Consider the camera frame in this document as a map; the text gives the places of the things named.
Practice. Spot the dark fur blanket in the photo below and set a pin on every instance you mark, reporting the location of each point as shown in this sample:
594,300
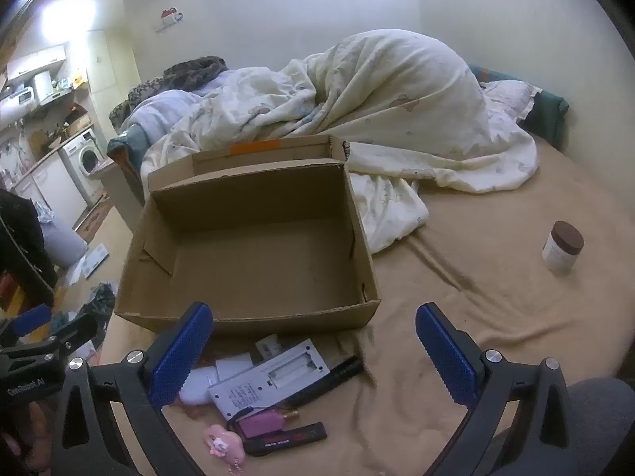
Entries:
193,67

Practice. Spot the wall hook rack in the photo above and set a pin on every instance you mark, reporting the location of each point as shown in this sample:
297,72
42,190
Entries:
169,19

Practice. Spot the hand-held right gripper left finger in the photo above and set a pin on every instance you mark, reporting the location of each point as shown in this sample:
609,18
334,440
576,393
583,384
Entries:
178,357

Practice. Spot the brown box on counter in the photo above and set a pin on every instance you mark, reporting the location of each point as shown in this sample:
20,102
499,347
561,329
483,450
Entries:
78,118

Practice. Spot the white kitchen cabinet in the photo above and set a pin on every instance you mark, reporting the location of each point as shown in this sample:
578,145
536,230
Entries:
54,193

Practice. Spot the patterned floor rug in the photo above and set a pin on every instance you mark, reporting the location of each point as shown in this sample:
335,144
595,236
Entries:
96,215

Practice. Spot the grey laundry bag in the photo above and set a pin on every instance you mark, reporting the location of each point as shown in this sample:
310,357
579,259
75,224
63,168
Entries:
62,243

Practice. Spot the person's grey trouser leg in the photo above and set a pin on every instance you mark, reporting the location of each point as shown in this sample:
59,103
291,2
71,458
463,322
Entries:
605,431

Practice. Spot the pink perfume bottle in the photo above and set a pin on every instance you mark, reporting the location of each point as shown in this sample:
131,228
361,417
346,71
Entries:
265,424

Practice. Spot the white wall cupboard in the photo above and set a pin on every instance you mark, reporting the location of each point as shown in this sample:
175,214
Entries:
37,62

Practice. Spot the tall white wardrobe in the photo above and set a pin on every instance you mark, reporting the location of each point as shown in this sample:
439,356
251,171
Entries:
111,69

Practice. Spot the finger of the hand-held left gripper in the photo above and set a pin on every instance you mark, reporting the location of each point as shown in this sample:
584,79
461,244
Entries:
32,318
84,325

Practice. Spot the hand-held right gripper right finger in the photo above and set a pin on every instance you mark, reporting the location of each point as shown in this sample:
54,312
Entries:
446,357

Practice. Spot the white earbuds case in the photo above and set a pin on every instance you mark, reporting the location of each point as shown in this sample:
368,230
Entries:
196,386

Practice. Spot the person's left hand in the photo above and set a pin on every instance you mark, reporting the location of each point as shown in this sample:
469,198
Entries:
40,421

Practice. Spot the black jacket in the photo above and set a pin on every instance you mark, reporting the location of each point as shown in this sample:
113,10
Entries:
22,238

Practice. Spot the floral pillow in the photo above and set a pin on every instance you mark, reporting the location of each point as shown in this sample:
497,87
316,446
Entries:
506,94

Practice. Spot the black plastic bag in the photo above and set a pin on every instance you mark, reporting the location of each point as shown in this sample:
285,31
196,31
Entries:
101,302

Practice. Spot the lavender blanket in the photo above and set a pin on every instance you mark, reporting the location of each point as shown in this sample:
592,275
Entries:
163,109

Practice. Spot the papers on floor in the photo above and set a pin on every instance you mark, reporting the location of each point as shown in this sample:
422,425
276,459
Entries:
92,263

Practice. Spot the teal mattress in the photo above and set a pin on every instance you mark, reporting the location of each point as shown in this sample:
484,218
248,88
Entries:
124,146

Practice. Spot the teal cushion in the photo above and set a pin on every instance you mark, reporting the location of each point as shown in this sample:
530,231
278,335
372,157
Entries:
550,114

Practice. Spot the white water heater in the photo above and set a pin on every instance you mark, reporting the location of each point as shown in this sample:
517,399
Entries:
15,104

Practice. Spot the white jar with brown lid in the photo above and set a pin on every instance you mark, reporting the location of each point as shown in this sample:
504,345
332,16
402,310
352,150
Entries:
563,248

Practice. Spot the white charger plug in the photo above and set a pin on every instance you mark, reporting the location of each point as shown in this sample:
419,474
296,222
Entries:
268,346

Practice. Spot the white remote control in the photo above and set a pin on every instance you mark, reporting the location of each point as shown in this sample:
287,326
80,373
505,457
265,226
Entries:
278,377

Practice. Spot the white bedside cabinet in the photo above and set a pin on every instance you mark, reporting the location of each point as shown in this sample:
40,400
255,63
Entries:
124,198

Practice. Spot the cardboard box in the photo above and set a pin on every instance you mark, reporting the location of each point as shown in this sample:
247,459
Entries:
258,253

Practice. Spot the cream printed duvet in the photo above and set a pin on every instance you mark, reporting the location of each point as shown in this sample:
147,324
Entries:
397,109

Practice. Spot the white washing machine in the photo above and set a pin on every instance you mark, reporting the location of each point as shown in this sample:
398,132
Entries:
84,158

